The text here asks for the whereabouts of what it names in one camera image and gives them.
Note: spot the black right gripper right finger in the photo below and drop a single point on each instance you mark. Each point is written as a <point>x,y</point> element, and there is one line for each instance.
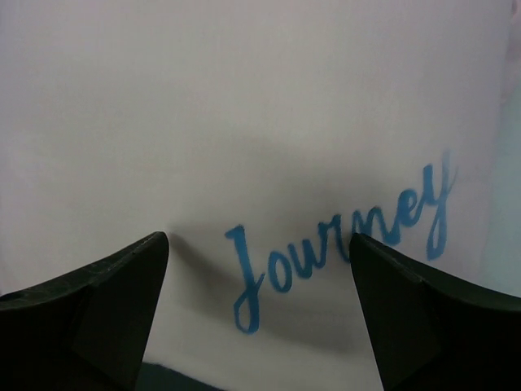
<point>430,330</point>

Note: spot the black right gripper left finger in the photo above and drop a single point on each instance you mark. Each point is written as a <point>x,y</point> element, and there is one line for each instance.
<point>87,329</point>

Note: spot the pink purple Elsa pillowcase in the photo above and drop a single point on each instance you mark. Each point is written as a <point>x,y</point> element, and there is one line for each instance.
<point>260,135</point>

